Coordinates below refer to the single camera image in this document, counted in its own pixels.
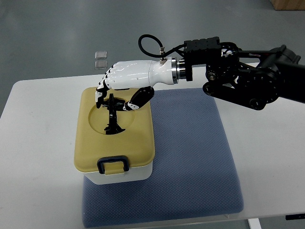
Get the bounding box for upper metal floor plate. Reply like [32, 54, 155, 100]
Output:
[94, 51, 107, 60]

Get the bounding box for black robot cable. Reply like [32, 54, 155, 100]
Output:
[138, 34, 185, 64]

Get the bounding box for yellow box lid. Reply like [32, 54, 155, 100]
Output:
[74, 87, 155, 173]

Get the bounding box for white storage box base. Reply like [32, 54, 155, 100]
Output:
[83, 160, 153, 185]

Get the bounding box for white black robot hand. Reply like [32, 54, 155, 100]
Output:
[95, 58, 178, 111]

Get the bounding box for black lid handle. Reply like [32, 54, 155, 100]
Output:
[103, 94, 125, 135]

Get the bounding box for lower metal floor plate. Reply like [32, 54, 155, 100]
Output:
[94, 60, 108, 70]

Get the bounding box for brown cardboard box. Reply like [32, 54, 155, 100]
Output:
[270, 0, 305, 10]

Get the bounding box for metal floor plate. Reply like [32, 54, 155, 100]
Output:
[94, 51, 107, 60]
[94, 60, 108, 70]

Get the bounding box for blue grey fabric cushion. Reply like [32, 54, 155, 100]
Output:
[82, 88, 244, 228]

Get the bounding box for front dark blue latch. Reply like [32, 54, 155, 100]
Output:
[97, 156, 130, 174]

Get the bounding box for white table leg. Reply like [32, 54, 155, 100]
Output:
[247, 218, 262, 229]

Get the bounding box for black table bracket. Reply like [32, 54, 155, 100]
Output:
[285, 213, 305, 220]

